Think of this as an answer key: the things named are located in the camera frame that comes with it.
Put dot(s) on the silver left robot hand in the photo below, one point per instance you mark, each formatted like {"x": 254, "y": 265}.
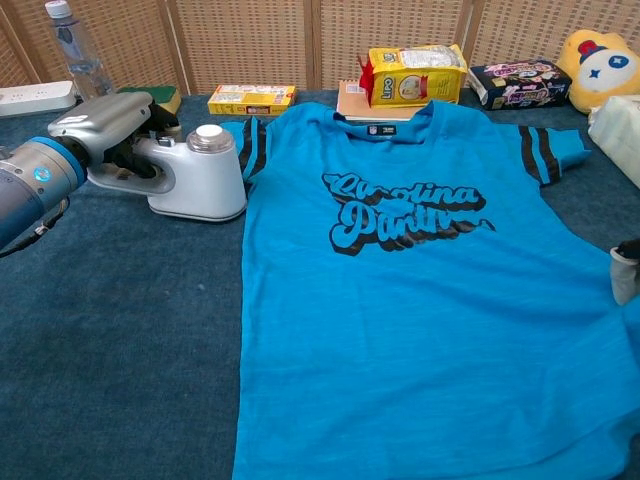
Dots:
{"x": 105, "y": 122}

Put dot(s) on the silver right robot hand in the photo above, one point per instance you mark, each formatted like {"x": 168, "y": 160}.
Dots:
{"x": 625, "y": 280}

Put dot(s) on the white handheld garment steamer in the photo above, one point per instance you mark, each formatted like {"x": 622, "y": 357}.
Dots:
{"x": 205, "y": 185}

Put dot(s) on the blue Carolina Panthers t-shirt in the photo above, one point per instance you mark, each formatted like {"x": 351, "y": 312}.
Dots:
{"x": 425, "y": 350}

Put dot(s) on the clear plastic water bottle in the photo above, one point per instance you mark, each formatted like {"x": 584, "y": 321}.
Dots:
{"x": 80, "y": 60}

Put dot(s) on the green yellow sponge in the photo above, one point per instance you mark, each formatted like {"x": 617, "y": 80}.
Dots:
{"x": 167, "y": 96}

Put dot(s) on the white power strip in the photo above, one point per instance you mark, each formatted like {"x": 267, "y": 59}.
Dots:
{"x": 35, "y": 97}

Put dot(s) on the long white tissue pack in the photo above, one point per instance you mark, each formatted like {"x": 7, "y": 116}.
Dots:
{"x": 620, "y": 135}

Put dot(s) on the yellow cardboard box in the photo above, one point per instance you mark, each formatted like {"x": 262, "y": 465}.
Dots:
{"x": 250, "y": 100}

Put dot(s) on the wicker folding screen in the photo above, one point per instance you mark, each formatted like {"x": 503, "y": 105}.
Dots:
{"x": 240, "y": 40}

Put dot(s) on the yellow plush toy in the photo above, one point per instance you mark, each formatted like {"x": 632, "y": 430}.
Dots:
{"x": 600, "y": 70}

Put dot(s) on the dark sanitary pad pack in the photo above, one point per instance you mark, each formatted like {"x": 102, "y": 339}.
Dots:
{"x": 520, "y": 85}

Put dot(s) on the dark blue table carpet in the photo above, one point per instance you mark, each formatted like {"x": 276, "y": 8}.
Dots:
{"x": 100, "y": 350}

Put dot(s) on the tan spiral notebook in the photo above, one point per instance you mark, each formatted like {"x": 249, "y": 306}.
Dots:
{"x": 350, "y": 102}

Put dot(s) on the yellow snack bag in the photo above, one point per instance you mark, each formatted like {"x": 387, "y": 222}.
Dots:
{"x": 415, "y": 75}

